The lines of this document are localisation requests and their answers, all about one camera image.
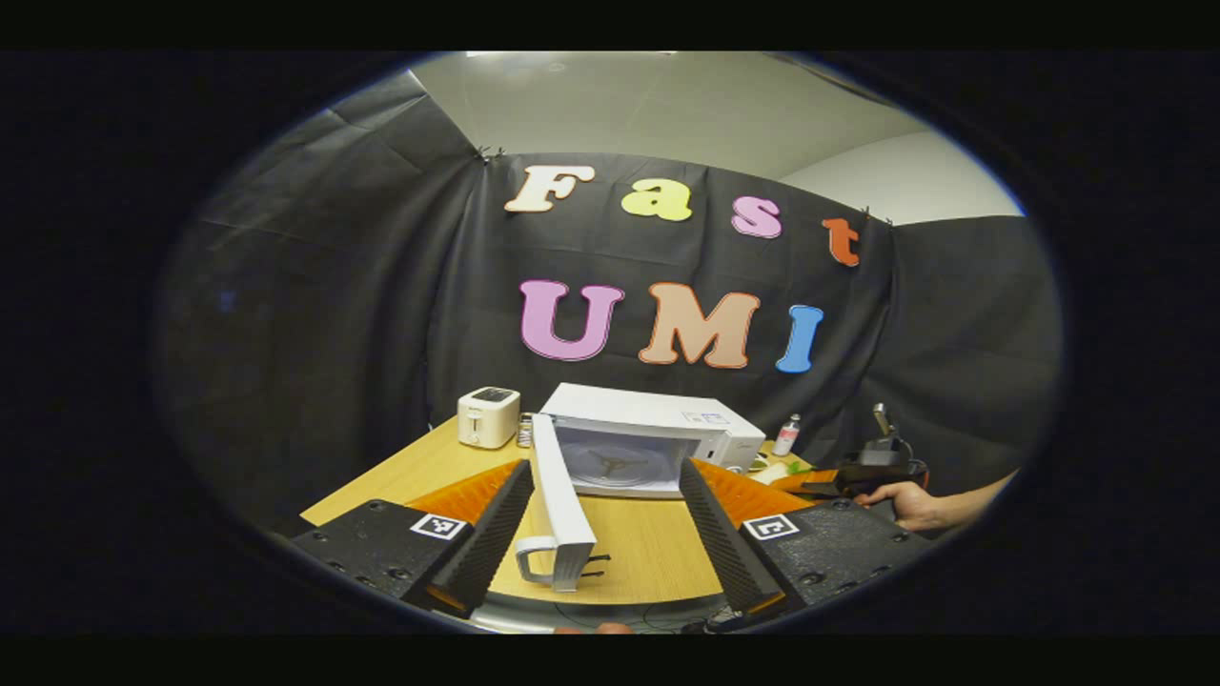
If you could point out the white microwave oven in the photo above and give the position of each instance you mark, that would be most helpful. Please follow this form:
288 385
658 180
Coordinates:
648 419

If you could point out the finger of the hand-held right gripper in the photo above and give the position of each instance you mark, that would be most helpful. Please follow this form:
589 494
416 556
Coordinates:
810 482

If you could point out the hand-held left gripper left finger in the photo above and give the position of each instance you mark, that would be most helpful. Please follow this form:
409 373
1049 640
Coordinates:
491 543

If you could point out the black backdrop cloth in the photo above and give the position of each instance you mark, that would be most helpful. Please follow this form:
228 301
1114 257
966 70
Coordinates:
334 314

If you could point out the small clear bottle pink label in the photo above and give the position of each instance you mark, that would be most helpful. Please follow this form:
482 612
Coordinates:
785 438

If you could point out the white toaster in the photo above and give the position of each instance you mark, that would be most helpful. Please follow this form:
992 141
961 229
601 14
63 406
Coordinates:
486 419

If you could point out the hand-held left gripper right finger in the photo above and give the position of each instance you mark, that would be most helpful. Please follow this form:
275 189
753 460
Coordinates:
720 543

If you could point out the small black cloth clip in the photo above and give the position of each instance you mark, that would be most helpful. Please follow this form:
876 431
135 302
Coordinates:
489 153
877 216

